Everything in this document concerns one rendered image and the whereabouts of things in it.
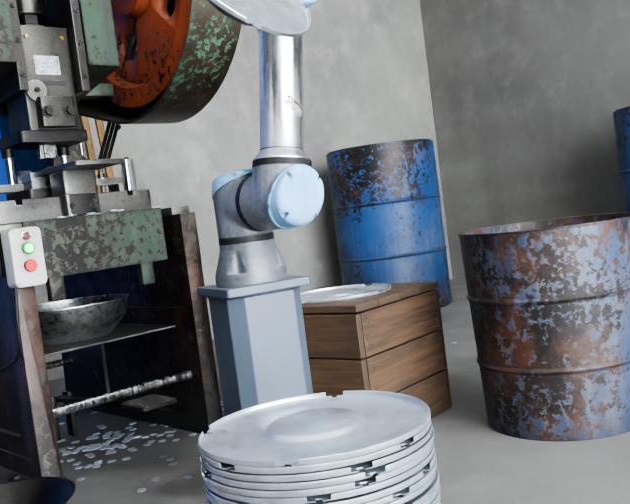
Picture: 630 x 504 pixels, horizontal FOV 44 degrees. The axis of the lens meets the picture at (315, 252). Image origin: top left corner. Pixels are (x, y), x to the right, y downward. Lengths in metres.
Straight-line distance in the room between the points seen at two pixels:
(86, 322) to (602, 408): 1.31
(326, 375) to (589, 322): 0.62
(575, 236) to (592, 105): 3.05
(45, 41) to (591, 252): 1.51
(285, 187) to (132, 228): 0.78
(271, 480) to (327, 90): 3.93
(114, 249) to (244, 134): 2.18
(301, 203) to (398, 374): 0.66
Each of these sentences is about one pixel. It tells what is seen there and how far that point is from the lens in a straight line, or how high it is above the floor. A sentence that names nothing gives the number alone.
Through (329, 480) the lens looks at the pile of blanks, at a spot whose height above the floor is 0.29.
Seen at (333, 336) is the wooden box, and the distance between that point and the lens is 1.87.
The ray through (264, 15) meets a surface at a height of 0.86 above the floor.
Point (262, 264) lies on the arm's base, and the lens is 1.56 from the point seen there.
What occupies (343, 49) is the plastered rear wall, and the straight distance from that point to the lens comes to 4.84.
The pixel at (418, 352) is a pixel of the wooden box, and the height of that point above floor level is 0.18.
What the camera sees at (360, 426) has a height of 0.32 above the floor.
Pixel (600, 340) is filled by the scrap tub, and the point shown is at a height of 0.22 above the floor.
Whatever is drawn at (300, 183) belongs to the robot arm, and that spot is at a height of 0.64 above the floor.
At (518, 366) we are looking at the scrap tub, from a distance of 1.84.
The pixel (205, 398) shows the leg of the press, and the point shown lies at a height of 0.11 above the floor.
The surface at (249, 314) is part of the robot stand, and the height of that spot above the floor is 0.39.
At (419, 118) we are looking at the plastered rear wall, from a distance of 5.27.
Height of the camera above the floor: 0.58
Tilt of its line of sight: 3 degrees down
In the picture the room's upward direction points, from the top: 7 degrees counter-clockwise
